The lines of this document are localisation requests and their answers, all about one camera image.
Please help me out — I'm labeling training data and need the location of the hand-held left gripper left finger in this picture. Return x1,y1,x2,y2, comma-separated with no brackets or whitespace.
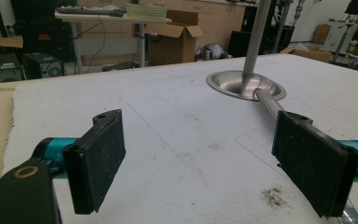
62,108,127,216

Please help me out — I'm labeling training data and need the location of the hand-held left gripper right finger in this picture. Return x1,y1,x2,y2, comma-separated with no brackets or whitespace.
270,110,358,218

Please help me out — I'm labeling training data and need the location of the steel ladle with long handle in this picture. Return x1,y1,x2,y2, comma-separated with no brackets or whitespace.
205,69,287,121

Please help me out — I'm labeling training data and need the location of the white felt mat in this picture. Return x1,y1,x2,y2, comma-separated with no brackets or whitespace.
1,53,358,224

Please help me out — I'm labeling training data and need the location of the flat cardboard box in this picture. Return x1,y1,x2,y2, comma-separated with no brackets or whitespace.
280,43,334,63

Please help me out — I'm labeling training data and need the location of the black computer tower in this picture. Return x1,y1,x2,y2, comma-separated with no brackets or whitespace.
21,51,65,80

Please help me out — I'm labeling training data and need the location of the closed cardboard box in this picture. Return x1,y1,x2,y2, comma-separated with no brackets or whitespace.
311,23,332,45

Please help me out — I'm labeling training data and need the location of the thin metal stand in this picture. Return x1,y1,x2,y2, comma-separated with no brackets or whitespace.
270,0,294,54

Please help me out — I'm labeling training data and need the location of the metal stand pole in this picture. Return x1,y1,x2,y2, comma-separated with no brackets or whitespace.
241,0,276,79

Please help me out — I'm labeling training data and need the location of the black speaker box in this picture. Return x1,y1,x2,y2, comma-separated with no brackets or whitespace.
227,30,253,59

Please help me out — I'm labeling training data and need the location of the large open cardboard box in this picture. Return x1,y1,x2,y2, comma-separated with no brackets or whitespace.
145,8,205,67

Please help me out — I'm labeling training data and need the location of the tall black equipment case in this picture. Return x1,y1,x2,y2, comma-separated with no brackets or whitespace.
9,0,78,63

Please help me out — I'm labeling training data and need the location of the white desk with metal legs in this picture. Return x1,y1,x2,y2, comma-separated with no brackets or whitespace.
54,11,172,75

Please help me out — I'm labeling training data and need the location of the grey helmet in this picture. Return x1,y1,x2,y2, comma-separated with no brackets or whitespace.
195,42,231,62

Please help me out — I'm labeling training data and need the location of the black keyboard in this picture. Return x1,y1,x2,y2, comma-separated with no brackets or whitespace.
55,6,125,19

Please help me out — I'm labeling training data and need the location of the small open cardboard box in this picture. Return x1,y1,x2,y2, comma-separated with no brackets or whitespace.
0,35,24,71

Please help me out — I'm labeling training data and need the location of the pale green plastic basket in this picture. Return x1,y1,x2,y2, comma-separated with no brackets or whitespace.
125,3,168,20

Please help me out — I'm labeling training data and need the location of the black hanging cable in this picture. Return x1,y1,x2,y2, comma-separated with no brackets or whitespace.
86,15,107,75

